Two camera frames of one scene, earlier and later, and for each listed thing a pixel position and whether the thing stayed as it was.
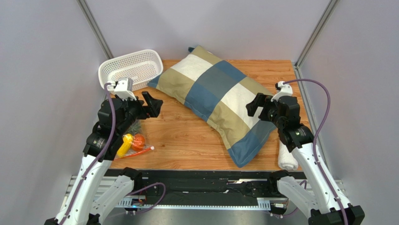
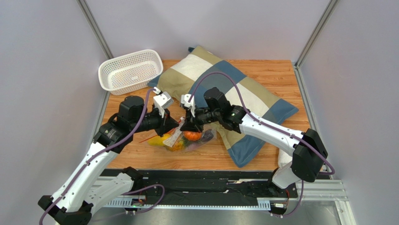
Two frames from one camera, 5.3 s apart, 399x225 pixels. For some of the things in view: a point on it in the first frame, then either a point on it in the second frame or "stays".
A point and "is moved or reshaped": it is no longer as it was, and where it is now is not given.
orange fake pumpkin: [138, 141] → [193, 135]
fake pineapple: [134, 128] is moved or reshaped
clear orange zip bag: [134, 142] → [183, 141]
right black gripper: [262, 108] → [192, 118]
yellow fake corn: [124, 147] is moved or reshaped
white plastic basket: [141, 66] stays
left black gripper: [154, 105] → [166, 123]
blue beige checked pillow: [217, 95] stays
